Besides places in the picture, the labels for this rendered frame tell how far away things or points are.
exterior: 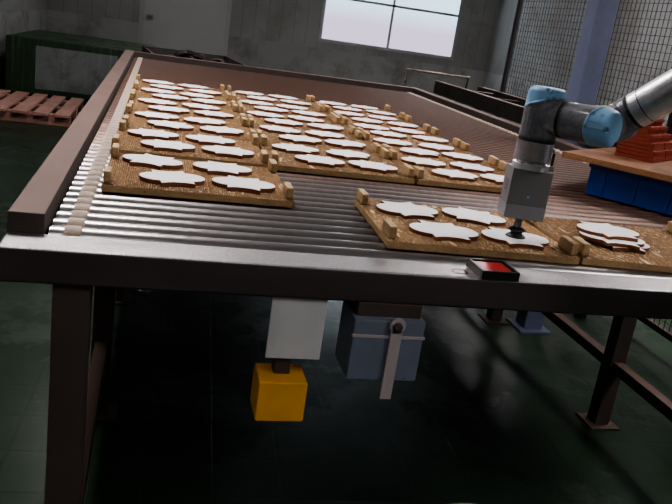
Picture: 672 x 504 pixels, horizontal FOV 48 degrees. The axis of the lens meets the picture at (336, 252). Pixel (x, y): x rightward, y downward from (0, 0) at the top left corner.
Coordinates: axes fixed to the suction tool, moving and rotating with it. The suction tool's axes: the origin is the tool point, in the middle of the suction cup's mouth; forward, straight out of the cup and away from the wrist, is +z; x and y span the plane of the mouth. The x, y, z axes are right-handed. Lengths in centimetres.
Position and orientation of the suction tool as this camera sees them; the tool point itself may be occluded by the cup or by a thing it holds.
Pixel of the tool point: (514, 236)
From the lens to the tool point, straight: 166.7
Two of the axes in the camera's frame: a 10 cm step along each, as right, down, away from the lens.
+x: 0.1, 2.9, -9.6
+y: -9.9, -1.3, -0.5
